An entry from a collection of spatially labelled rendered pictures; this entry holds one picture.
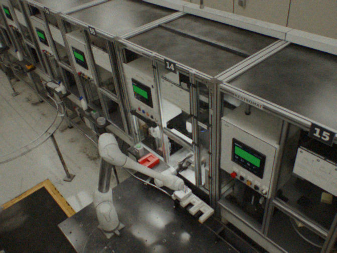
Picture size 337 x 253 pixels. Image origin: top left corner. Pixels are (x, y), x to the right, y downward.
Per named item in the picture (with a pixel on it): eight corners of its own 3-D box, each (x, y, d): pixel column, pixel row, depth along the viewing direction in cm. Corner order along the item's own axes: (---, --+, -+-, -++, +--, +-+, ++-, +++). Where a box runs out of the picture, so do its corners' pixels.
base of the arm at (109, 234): (111, 243, 265) (109, 239, 262) (97, 227, 279) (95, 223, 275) (128, 229, 274) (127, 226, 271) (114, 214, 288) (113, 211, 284)
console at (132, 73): (129, 108, 297) (120, 64, 268) (152, 96, 311) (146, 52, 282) (157, 127, 271) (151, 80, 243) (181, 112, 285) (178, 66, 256)
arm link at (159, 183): (167, 177, 283) (176, 181, 273) (154, 186, 275) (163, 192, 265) (164, 167, 279) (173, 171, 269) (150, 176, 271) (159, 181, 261)
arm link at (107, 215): (103, 234, 266) (97, 218, 252) (98, 217, 280) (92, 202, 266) (121, 227, 270) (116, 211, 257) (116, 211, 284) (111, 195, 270)
